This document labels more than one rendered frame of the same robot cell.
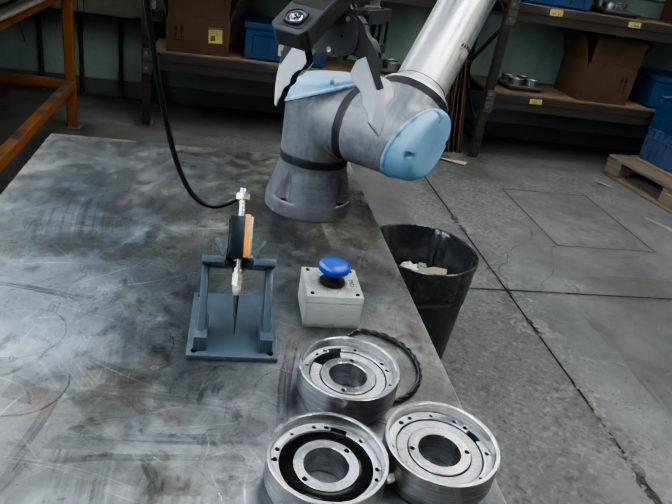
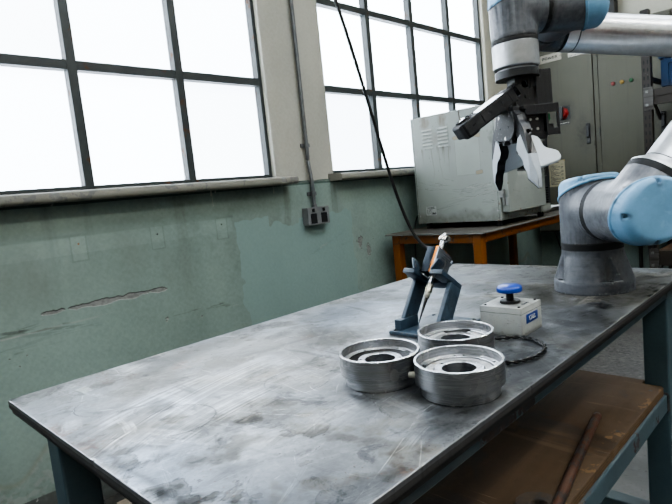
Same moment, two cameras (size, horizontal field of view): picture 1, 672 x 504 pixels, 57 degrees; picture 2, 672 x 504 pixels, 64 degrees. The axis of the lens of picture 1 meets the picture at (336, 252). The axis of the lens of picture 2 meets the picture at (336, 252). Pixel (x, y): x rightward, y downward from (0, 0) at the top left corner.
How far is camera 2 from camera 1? 60 cm
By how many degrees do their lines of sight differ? 58
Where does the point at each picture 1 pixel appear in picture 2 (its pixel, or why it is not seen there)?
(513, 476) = not seen: outside the picture
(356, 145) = (593, 220)
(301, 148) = (566, 235)
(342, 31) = (507, 123)
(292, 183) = (564, 264)
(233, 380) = not seen: hidden behind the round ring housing
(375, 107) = (529, 166)
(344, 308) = (508, 317)
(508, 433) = not seen: outside the picture
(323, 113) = (574, 202)
